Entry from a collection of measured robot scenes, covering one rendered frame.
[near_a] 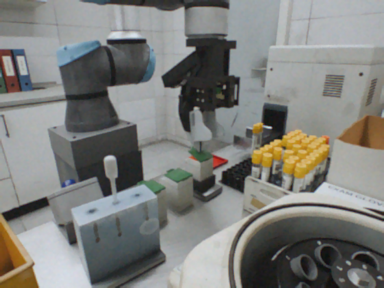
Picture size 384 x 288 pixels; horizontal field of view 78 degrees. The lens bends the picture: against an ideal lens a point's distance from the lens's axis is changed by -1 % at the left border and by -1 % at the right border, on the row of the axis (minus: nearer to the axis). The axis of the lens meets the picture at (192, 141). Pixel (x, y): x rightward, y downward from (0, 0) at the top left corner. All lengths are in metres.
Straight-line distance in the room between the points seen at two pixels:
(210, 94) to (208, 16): 0.12
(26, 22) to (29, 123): 0.97
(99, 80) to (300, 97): 0.57
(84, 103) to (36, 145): 1.37
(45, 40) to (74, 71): 1.95
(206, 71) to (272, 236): 0.28
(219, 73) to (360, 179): 0.28
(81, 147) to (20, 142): 1.38
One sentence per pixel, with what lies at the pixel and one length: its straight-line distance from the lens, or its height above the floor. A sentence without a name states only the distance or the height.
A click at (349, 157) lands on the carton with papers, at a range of 0.46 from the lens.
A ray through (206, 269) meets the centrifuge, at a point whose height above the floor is 0.99.
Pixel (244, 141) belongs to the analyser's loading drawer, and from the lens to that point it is 0.69.
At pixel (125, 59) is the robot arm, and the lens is 0.74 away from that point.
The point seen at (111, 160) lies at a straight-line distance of 0.30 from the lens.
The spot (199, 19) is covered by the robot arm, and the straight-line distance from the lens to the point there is 0.42.
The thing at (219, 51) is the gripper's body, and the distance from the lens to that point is 0.41.
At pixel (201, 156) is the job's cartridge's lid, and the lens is 0.49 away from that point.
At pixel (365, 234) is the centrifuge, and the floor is 0.98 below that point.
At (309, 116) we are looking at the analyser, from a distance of 0.78.
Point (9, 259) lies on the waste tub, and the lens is 0.44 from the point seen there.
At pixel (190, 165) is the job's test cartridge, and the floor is 0.94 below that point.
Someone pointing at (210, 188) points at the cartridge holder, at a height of 0.89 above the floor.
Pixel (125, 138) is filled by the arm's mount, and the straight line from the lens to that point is 0.72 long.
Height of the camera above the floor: 1.16
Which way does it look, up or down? 20 degrees down
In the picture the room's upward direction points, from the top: straight up
